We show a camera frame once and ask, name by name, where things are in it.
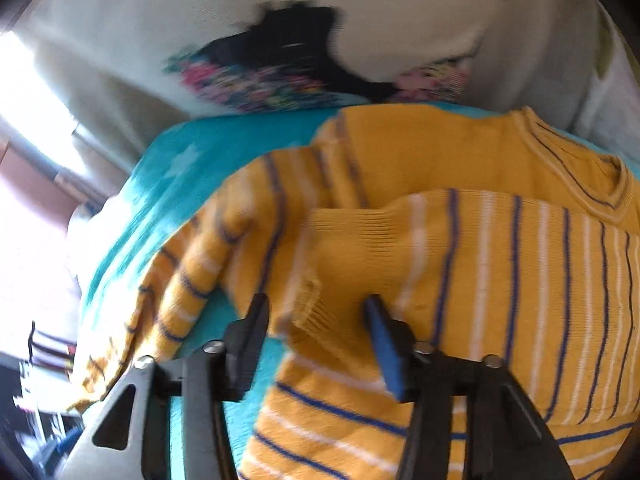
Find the yellow striped knit sweater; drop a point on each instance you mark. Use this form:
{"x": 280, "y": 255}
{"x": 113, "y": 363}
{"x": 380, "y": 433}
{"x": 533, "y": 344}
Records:
{"x": 500, "y": 280}

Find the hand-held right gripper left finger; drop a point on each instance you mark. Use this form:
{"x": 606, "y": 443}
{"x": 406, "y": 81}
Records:
{"x": 248, "y": 344}

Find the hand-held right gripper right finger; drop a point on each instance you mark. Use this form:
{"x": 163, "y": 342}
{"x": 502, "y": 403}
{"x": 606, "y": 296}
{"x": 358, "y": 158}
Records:
{"x": 389, "y": 355}

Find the turquoise star print blanket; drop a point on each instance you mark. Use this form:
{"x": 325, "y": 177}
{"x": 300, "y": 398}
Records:
{"x": 165, "y": 195}

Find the white floral print pillow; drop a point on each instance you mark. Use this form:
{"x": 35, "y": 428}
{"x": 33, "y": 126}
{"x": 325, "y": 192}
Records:
{"x": 280, "y": 55}

